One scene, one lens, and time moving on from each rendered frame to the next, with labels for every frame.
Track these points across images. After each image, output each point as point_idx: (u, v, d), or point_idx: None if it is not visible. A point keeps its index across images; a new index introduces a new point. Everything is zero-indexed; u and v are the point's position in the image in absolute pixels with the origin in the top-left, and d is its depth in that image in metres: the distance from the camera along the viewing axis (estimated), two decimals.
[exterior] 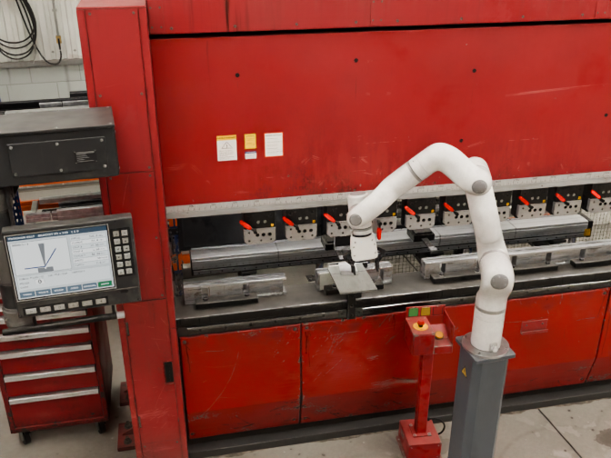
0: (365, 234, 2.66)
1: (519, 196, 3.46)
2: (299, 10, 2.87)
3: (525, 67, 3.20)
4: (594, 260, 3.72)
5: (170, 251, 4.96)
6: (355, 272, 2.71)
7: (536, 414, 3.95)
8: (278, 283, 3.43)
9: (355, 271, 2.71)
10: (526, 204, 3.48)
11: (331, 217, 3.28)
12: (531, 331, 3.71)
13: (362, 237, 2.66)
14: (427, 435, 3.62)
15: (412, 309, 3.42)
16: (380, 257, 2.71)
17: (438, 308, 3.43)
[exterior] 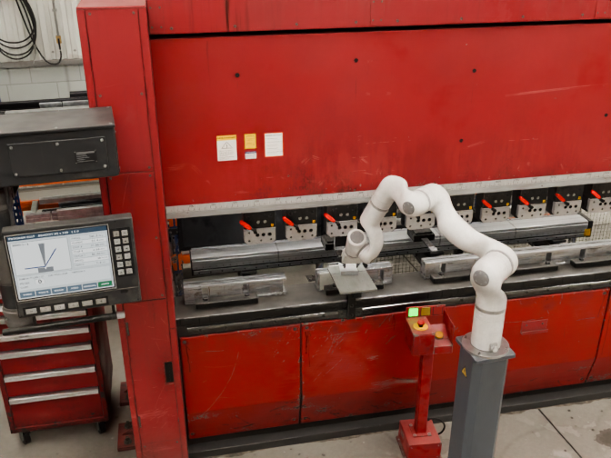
0: None
1: (519, 196, 3.46)
2: (299, 10, 2.87)
3: (525, 67, 3.20)
4: (594, 260, 3.72)
5: (170, 251, 4.96)
6: None
7: (536, 414, 3.95)
8: (278, 283, 3.43)
9: None
10: (526, 204, 3.48)
11: (331, 217, 3.28)
12: (531, 331, 3.71)
13: None
14: (427, 435, 3.62)
15: (412, 309, 3.42)
16: (341, 259, 3.32)
17: (438, 308, 3.43)
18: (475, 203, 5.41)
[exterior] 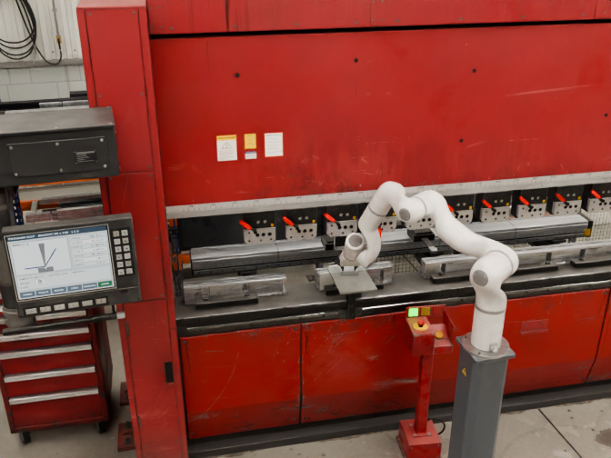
0: None
1: (519, 196, 3.46)
2: (299, 10, 2.87)
3: (525, 67, 3.20)
4: (594, 260, 3.72)
5: (170, 251, 4.96)
6: None
7: (536, 414, 3.95)
8: (278, 283, 3.43)
9: None
10: (526, 204, 3.48)
11: (331, 217, 3.28)
12: (531, 331, 3.71)
13: None
14: (427, 435, 3.62)
15: (412, 309, 3.42)
16: (339, 262, 3.36)
17: (438, 308, 3.43)
18: (475, 203, 5.41)
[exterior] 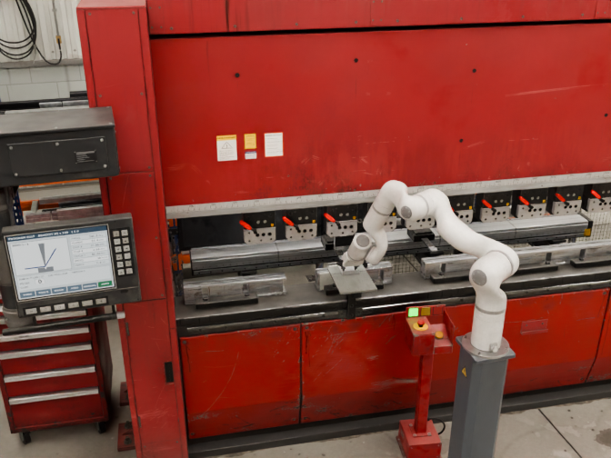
0: None
1: (519, 196, 3.46)
2: (299, 10, 2.87)
3: (525, 67, 3.20)
4: (594, 260, 3.72)
5: (170, 251, 4.96)
6: None
7: (536, 414, 3.95)
8: (278, 283, 3.43)
9: None
10: (526, 204, 3.48)
11: (331, 217, 3.28)
12: (531, 331, 3.71)
13: None
14: (427, 435, 3.62)
15: (412, 309, 3.42)
16: (341, 263, 3.37)
17: (438, 308, 3.43)
18: (475, 203, 5.41)
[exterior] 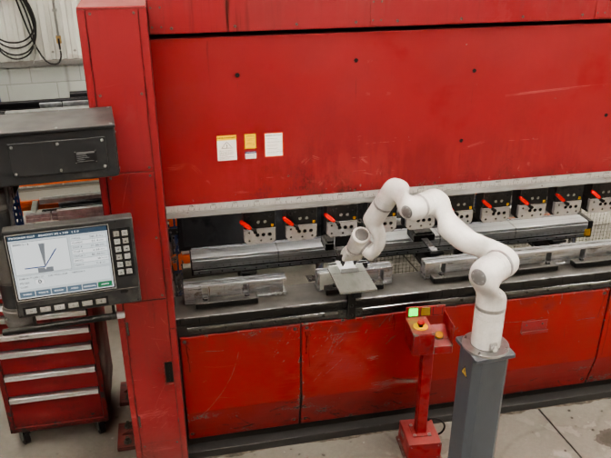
0: None
1: (519, 196, 3.46)
2: (299, 10, 2.87)
3: (525, 67, 3.20)
4: (594, 260, 3.72)
5: (170, 251, 4.96)
6: None
7: (536, 414, 3.95)
8: (278, 283, 3.43)
9: None
10: (526, 204, 3.48)
11: (331, 217, 3.28)
12: (531, 331, 3.71)
13: None
14: (427, 435, 3.62)
15: (412, 309, 3.42)
16: (340, 257, 3.38)
17: (438, 308, 3.43)
18: (475, 203, 5.41)
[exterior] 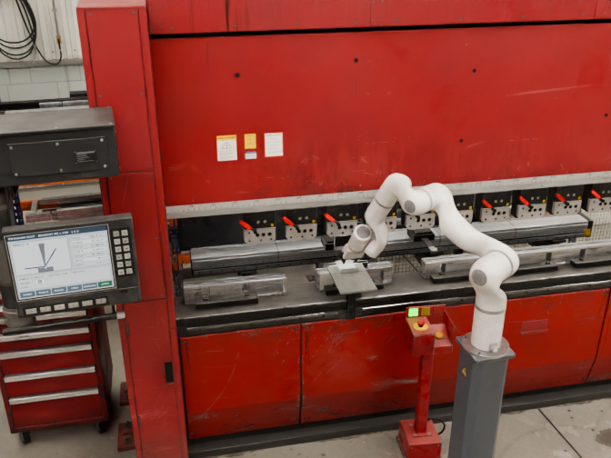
0: None
1: (519, 196, 3.46)
2: (299, 10, 2.87)
3: (525, 67, 3.20)
4: (594, 260, 3.72)
5: (170, 251, 4.96)
6: None
7: (536, 414, 3.95)
8: (278, 283, 3.43)
9: None
10: (526, 204, 3.48)
11: (331, 217, 3.28)
12: (531, 331, 3.71)
13: None
14: (427, 435, 3.62)
15: (412, 309, 3.42)
16: (341, 255, 3.35)
17: (438, 308, 3.43)
18: (475, 203, 5.41)
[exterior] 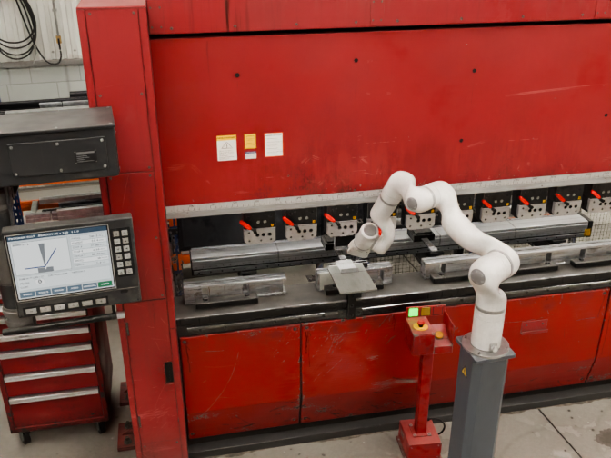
0: None
1: (519, 196, 3.46)
2: (299, 10, 2.87)
3: (525, 67, 3.20)
4: (594, 260, 3.72)
5: (170, 251, 4.96)
6: None
7: (536, 414, 3.95)
8: (278, 283, 3.43)
9: None
10: (526, 204, 3.48)
11: (331, 217, 3.28)
12: (531, 331, 3.71)
13: None
14: (427, 435, 3.62)
15: (412, 309, 3.42)
16: None
17: (438, 308, 3.43)
18: (475, 203, 5.41)
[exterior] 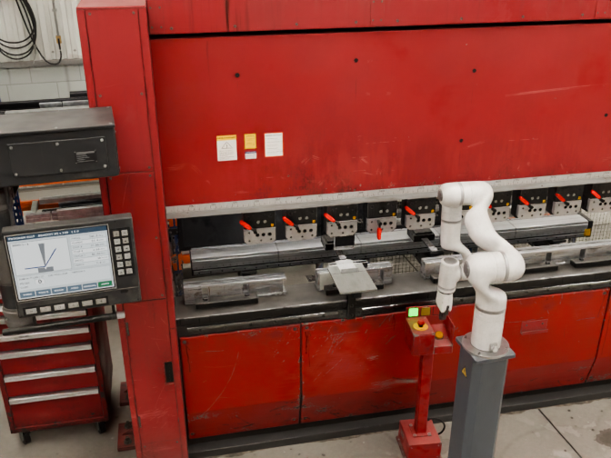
0: (440, 291, 3.24)
1: (519, 196, 3.46)
2: (299, 10, 2.87)
3: (525, 67, 3.20)
4: (594, 260, 3.72)
5: (170, 251, 4.96)
6: (438, 316, 3.33)
7: (536, 414, 3.95)
8: (278, 283, 3.43)
9: (439, 315, 3.33)
10: (526, 204, 3.48)
11: (331, 217, 3.28)
12: (531, 331, 3.71)
13: (440, 291, 3.26)
14: (427, 435, 3.62)
15: (412, 309, 3.42)
16: (443, 313, 3.29)
17: (438, 308, 3.43)
18: None
